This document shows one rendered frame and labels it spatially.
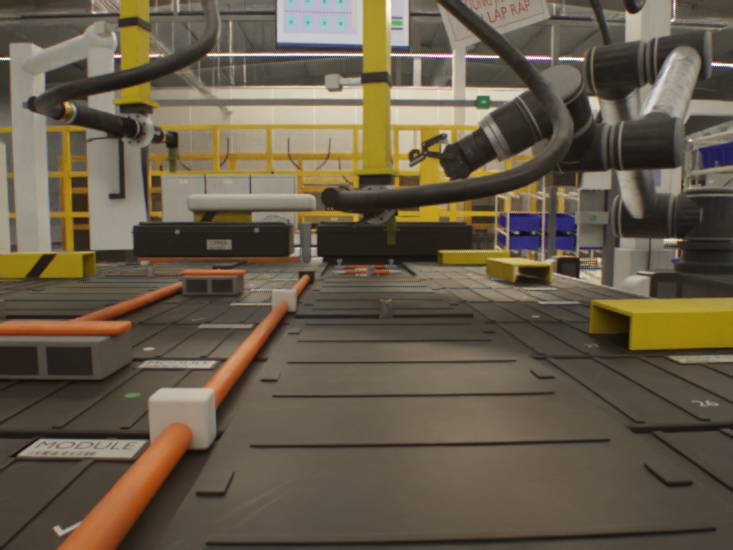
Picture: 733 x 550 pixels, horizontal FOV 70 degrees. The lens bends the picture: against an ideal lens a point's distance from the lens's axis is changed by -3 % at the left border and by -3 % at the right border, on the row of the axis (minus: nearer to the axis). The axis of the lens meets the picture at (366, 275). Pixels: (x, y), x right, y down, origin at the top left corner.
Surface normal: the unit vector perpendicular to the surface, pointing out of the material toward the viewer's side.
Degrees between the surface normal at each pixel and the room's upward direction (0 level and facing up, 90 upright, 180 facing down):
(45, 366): 90
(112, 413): 0
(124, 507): 45
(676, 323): 90
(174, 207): 90
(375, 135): 90
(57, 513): 0
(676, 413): 0
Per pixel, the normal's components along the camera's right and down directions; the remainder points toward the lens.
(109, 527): 0.71, -0.70
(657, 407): 0.00, -1.00
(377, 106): -0.24, 0.09
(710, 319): 0.07, 0.10
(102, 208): 0.45, 0.08
